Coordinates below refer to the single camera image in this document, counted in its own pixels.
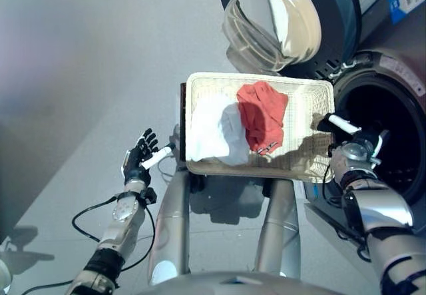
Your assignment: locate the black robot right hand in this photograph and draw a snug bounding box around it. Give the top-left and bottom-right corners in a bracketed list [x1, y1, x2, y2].
[316, 112, 390, 166]

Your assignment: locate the white garment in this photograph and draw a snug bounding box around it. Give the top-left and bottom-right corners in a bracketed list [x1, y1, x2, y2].
[188, 95, 250, 166]

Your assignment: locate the silver robot left leg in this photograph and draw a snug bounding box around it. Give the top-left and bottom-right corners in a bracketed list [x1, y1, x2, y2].
[148, 170, 190, 286]

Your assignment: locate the round glass washing machine door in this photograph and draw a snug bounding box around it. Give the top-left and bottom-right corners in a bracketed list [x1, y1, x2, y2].
[216, 0, 362, 76]

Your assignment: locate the silver robot right leg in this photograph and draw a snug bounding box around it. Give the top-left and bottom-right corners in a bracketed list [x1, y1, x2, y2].
[254, 178, 302, 279]

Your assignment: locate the grey robot torso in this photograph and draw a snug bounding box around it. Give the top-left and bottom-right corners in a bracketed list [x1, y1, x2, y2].
[139, 271, 343, 295]

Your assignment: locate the orange-red garment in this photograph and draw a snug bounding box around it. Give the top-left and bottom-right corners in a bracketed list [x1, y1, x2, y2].
[236, 81, 289, 154]

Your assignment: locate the thin white floor cable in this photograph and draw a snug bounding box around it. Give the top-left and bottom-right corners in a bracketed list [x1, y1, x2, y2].
[157, 154, 178, 183]

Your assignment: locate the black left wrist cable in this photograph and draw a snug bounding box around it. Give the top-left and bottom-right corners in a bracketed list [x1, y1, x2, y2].
[19, 194, 157, 295]

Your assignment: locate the grey front-load washing machine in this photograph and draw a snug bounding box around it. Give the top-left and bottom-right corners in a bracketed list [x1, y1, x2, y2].
[302, 0, 426, 242]

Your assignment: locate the cream wicker laundry basket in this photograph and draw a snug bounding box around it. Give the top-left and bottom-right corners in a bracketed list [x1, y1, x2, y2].
[184, 71, 335, 184]

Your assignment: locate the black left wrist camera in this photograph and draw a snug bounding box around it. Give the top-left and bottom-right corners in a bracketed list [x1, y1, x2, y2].
[142, 187, 158, 206]

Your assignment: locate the silver robot leg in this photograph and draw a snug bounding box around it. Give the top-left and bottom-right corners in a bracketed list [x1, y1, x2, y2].
[148, 170, 190, 286]
[254, 178, 302, 279]

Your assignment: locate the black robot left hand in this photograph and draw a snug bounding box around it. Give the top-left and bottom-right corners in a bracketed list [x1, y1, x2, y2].
[121, 127, 174, 186]

